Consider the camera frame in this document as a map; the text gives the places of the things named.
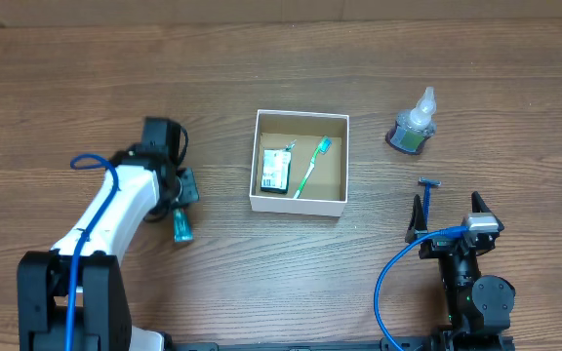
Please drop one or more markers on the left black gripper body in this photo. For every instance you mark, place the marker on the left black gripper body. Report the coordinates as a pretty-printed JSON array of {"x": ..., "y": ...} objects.
[{"x": 188, "y": 190}]

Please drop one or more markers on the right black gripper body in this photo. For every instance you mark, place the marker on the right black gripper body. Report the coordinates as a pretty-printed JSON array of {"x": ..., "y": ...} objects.
[{"x": 450, "y": 244}]

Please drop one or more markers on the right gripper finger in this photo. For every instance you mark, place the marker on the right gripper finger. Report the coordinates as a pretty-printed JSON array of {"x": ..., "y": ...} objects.
[
  {"x": 479, "y": 206},
  {"x": 417, "y": 227}
]

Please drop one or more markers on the red green toothpaste tube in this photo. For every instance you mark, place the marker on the red green toothpaste tube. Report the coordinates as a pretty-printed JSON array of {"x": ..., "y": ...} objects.
[{"x": 182, "y": 229}]

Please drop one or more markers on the green white soap packet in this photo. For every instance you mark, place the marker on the green white soap packet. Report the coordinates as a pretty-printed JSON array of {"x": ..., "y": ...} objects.
[{"x": 276, "y": 169}]

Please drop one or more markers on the green white toothbrush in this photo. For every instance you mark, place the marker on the green white toothbrush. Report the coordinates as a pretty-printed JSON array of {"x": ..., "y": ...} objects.
[{"x": 322, "y": 148}]

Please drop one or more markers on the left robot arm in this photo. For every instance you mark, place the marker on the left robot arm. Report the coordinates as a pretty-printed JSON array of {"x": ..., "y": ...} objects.
[{"x": 72, "y": 296}]

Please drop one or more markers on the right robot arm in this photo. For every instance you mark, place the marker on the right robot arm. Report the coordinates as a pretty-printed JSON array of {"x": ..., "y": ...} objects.
[{"x": 479, "y": 305}]

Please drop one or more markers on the blue disposable razor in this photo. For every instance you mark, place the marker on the blue disposable razor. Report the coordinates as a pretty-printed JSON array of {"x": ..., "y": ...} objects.
[{"x": 428, "y": 184}]

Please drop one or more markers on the purple hand soap pump bottle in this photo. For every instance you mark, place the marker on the purple hand soap pump bottle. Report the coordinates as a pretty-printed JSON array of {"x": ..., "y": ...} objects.
[{"x": 414, "y": 127}]

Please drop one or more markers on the white cardboard box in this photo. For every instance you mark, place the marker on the white cardboard box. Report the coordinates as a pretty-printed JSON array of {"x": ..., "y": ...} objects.
[{"x": 326, "y": 191}]

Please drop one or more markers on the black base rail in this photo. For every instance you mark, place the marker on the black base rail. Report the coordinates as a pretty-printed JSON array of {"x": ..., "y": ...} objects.
[{"x": 300, "y": 346}]

